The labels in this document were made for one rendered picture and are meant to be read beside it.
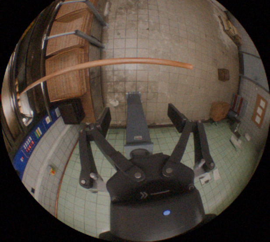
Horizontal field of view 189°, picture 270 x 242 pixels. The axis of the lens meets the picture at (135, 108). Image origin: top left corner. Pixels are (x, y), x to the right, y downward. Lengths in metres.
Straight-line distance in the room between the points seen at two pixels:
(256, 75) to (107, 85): 4.84
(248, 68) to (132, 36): 4.17
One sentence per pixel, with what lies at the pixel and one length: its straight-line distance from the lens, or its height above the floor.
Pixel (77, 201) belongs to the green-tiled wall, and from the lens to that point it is 1.41.
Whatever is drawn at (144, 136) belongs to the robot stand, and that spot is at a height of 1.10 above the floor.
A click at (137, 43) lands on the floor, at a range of 1.68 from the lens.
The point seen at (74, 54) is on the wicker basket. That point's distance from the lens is 1.27.
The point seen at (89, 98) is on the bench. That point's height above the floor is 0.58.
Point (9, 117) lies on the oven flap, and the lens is 1.06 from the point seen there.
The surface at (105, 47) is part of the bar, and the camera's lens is 1.71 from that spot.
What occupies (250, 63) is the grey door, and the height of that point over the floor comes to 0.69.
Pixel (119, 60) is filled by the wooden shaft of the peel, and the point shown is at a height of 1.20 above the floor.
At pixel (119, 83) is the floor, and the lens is 1.67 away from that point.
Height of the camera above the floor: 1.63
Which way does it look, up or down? 64 degrees down
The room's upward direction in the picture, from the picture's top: 173 degrees clockwise
